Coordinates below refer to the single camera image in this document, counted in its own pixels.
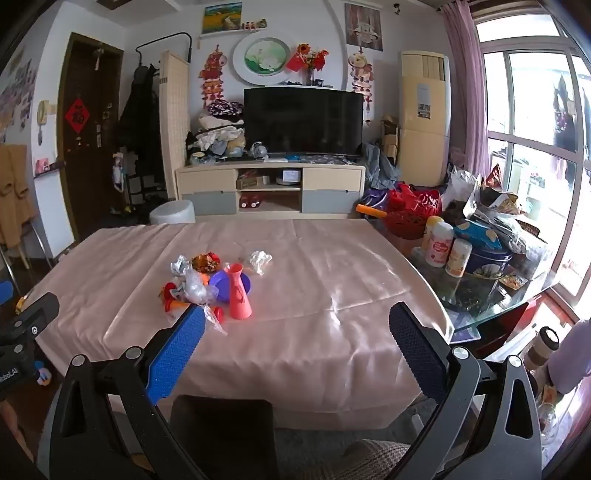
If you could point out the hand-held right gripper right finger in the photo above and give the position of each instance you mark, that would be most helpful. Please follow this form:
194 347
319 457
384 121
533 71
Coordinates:
418 355

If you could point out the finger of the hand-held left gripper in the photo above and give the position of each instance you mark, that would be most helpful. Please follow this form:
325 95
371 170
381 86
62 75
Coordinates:
39 309
5 293

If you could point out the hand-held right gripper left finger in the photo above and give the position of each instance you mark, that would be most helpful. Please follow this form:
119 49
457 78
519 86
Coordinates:
178 355

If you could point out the orange plastic piece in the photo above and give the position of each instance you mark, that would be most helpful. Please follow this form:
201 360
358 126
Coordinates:
171 304

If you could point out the clear silver blister pack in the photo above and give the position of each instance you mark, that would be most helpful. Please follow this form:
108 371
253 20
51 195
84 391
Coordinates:
198 288

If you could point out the small colourful toy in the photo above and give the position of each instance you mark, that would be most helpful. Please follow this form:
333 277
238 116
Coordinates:
42 374

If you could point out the coral plastic vase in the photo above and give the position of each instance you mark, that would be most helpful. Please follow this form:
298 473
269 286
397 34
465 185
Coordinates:
239 300

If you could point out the purple plastic plate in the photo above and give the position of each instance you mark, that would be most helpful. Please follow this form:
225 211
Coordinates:
219 282

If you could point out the crumpled silver foil ball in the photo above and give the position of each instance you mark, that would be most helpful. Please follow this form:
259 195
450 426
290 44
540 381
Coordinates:
180 266

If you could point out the white board panel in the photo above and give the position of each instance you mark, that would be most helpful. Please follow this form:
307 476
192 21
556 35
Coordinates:
53 217

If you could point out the dark chair back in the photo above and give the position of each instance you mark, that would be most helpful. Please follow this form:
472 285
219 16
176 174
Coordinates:
221 438

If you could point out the crumpled orange snack wrapper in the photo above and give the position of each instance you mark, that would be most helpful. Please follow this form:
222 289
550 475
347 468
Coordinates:
206 263

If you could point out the tan hanging garment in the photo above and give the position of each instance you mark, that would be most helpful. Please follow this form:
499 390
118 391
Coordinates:
16 194

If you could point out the white bottle with yellow label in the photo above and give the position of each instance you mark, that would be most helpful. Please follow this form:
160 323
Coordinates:
458 258

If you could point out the round blue tin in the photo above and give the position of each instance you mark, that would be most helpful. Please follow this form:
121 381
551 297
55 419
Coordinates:
489 263

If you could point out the small printed card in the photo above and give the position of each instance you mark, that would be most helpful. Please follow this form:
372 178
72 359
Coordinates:
512 281

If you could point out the steel thermos flask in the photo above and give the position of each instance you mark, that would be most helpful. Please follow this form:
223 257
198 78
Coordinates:
540 348

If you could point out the crumpled clear plastic wrap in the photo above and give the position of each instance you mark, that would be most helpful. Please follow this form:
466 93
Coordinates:
258 261

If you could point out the white bottle with yellow cap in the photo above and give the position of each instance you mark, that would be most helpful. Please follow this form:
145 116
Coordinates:
429 228

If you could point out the red plastic basket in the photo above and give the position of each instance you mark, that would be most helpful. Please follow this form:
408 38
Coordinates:
406 226

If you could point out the dark brown door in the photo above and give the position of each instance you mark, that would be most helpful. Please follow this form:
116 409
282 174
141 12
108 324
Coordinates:
87 184

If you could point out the white round stool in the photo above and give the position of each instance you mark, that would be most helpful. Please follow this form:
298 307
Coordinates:
171 212

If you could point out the person's pale garment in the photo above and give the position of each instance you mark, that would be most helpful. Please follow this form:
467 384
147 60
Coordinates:
575 355

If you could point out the red plastic bags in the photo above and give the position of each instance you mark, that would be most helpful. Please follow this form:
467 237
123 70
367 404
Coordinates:
415 198

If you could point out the purple shiny bag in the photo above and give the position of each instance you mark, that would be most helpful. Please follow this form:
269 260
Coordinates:
375 199

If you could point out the pair of red shoes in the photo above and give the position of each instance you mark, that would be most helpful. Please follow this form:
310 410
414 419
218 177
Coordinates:
250 201

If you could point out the white plastic bag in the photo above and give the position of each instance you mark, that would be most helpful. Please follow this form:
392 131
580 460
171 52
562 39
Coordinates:
461 187

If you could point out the foil snack bags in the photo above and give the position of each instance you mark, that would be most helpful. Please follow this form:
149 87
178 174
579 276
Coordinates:
501 194

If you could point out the flat cardboard box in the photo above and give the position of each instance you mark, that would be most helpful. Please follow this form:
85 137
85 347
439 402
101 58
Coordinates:
253 182

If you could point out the grey blue cloth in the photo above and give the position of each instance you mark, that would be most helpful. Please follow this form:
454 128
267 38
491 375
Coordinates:
378 168

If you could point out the red diamond paper decoration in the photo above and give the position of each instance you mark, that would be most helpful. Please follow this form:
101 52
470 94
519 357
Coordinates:
77 115

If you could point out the beige grey television cabinet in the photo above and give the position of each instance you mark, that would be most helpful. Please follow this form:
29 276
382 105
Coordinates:
323 177

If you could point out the small white device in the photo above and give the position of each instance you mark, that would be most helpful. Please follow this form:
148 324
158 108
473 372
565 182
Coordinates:
290 177

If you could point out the dark hanging coats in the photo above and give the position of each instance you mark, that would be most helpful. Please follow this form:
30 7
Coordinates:
138 120

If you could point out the stacked cardboard boxes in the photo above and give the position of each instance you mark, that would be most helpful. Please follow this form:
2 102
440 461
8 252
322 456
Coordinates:
389 138

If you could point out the grey plastic bag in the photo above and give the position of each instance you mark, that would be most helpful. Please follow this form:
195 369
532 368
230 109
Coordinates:
258 150

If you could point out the pile of clothes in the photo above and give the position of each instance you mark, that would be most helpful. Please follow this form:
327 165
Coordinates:
214 136

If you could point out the beige folding screen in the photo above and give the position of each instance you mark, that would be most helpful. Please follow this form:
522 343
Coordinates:
173 129

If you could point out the dark patterned round cushion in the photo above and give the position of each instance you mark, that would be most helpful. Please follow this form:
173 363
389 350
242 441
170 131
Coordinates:
225 108

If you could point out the black flat television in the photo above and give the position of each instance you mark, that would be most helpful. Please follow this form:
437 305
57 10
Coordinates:
300 120

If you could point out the purple curtain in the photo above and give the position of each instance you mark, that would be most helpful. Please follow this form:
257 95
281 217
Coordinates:
464 83

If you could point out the large framed window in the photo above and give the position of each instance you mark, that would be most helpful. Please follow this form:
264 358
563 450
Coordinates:
531 101

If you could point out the red fish hanging ornament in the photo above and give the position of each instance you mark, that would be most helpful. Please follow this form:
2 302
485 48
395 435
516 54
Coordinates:
213 69

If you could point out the red tasselled hanging ornament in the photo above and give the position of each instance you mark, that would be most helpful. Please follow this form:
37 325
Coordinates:
361 69

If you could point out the black clothes rack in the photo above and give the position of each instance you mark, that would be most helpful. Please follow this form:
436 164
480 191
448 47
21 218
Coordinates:
187 41

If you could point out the flower vase with red flags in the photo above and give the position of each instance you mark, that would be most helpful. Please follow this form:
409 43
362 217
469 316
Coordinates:
308 60

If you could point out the row of small figurines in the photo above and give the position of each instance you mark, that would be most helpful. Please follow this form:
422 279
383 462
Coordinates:
255 24

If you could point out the framed landscape painting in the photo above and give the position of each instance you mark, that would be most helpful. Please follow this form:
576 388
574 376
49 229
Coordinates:
221 18

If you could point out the cream wall intercom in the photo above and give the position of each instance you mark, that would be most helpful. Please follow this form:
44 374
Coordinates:
43 113

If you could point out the wall photo collage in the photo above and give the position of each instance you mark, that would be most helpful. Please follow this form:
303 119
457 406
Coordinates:
16 97

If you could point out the round white wall plate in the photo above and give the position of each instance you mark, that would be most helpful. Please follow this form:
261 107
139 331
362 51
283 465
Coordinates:
262 61

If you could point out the wall poster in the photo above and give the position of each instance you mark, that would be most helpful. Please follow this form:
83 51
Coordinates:
364 25

